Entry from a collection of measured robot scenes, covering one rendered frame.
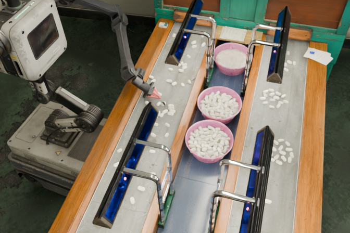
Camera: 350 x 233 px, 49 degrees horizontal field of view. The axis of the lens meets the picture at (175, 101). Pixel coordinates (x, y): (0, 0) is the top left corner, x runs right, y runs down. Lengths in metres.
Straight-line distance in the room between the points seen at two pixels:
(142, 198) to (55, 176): 0.83
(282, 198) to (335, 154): 1.26
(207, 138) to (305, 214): 0.64
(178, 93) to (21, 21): 1.02
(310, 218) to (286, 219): 0.11
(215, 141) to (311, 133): 0.53
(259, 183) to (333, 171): 1.56
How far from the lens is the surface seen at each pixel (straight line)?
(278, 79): 2.05
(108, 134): 2.19
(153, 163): 2.07
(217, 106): 2.31
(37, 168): 2.70
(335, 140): 3.29
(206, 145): 2.13
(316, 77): 2.58
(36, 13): 1.95
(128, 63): 2.27
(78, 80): 3.65
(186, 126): 2.18
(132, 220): 1.93
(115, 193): 1.60
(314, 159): 2.16
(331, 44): 2.89
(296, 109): 2.39
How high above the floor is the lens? 2.48
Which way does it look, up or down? 48 degrees down
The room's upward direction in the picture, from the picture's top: 2 degrees counter-clockwise
